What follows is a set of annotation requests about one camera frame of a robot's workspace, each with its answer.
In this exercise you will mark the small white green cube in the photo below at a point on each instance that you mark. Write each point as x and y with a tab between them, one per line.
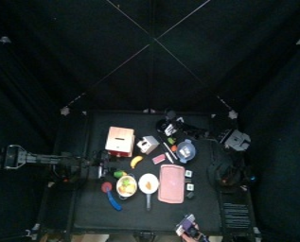
190	187
188	173

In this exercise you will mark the white stick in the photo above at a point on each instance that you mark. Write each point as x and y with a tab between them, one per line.
169	152

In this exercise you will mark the small black cube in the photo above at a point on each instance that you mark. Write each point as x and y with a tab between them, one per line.
190	195

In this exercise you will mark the white toy toaster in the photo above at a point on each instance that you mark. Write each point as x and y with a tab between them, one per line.
147	144

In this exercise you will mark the pink rectangular block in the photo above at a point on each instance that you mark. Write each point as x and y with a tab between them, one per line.
158	159

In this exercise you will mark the small orange toy piece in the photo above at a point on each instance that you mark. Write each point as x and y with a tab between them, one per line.
173	148

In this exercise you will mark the black label plate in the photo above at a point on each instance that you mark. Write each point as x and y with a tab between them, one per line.
236	214

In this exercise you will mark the white toy frying pan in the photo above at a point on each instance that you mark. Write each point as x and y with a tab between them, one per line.
149	186

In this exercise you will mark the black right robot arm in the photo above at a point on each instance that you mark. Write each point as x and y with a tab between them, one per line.
234	141

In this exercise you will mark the green toy vegetable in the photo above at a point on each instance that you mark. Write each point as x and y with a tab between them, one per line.
119	173

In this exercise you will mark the red and blue toy spoon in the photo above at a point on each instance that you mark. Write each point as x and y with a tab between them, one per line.
110	195

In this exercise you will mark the pink plastic tray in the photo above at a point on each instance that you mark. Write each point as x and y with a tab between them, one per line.
171	183

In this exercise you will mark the orange toy food slice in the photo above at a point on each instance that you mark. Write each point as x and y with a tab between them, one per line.
147	185

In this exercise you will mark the person's hand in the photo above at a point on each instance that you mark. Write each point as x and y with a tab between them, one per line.
193	234

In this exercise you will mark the small green toy piece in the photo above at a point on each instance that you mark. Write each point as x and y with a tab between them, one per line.
170	140

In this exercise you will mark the orange and white box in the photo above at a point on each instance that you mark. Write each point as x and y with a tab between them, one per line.
119	141

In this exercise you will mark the yellow toy banana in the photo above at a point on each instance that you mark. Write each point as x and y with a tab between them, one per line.
135	161

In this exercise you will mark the white bowl with toy food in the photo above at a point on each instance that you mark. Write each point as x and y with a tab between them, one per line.
126	186

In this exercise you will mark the blue toy pot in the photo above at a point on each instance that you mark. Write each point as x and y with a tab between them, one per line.
185	151

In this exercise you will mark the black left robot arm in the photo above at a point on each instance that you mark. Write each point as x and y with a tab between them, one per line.
42	158

